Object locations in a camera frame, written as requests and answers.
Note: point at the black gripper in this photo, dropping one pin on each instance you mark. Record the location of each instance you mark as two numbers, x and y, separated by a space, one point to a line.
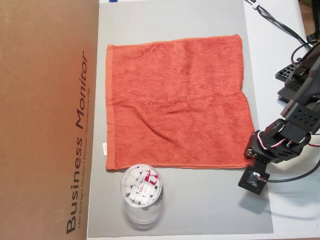
250 154

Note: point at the orange terry towel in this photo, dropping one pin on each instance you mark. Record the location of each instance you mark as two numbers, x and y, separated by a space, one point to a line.
175 100

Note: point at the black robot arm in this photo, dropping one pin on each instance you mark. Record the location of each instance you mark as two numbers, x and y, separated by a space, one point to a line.
307 82

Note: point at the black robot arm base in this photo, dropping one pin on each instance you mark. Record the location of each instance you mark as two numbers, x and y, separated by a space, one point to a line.
287 72

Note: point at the grey table mat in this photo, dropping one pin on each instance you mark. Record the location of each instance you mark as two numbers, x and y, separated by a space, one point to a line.
200 200

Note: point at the red white paper packet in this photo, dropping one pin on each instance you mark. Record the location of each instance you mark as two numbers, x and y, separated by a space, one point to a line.
146 188

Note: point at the clear plastic jar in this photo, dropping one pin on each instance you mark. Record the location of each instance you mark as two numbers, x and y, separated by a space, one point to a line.
136 220

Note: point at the brown cardboard monitor box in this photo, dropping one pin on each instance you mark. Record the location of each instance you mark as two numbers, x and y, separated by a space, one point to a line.
37 100

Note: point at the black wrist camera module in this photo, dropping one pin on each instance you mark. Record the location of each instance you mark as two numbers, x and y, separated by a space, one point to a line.
253 181

